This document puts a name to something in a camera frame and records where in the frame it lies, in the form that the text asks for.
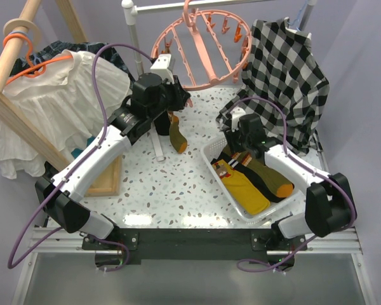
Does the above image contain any black striped sock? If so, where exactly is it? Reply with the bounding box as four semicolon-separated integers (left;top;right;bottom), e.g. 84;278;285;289
154;112;171;136

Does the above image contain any olive orange sock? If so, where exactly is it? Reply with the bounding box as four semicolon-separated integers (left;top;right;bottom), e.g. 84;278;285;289
224;149;295;198
168;112;187;154

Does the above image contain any pink round clip hanger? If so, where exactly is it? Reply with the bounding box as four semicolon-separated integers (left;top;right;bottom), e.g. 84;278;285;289
151;1;252;91

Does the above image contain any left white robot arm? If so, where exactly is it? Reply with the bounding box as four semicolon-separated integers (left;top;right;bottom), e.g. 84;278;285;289
36;72;191;249

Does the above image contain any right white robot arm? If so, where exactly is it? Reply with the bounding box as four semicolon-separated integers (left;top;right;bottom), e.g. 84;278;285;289
224;110;357;250

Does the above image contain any orange clothes hanger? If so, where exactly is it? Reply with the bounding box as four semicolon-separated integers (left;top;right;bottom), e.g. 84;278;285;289
3;31;73;85

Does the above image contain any blue clothes hanger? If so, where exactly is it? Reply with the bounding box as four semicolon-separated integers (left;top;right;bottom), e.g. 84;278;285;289
287;0;309;31

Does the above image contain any black white banded sock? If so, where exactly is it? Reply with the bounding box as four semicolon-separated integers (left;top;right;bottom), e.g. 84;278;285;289
220;151;280;204

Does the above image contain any white plastic basket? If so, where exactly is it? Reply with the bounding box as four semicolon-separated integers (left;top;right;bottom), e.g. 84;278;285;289
201;137;302;222

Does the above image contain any yellow sock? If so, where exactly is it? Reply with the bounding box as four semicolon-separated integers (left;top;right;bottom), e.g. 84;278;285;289
212;159;271;215

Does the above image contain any black white checkered shirt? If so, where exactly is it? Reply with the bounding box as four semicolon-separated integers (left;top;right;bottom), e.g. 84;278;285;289
216;18;330;154

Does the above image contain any wooden clothes rack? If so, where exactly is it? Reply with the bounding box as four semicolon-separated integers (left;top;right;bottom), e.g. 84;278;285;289
0;0;121;198

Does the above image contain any teal cloth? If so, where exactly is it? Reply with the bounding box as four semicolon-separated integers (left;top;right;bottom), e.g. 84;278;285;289
69;136;97;165

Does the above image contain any white blouse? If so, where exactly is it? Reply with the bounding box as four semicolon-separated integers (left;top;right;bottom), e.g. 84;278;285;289
0;50;131;179

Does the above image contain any dark patterned garment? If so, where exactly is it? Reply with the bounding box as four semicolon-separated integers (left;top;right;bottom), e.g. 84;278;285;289
10;41;135;83

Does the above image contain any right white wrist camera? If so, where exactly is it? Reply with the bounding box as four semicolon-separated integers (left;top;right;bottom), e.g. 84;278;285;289
231;107;246;132

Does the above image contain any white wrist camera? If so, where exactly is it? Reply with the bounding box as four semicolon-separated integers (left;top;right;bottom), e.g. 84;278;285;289
150;53;175;83
231;107;246;132

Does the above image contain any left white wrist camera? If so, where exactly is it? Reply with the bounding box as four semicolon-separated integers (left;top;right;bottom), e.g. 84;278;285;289
150;53;175;83

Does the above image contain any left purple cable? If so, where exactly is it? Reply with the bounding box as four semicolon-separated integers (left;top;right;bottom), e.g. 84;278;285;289
8;43;156;273

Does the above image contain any white metal clothes rail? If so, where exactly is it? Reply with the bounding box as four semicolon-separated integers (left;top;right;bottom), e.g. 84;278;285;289
121;0;318;163

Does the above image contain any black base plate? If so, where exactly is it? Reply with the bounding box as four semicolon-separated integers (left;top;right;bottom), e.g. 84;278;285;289
82;228;307;271

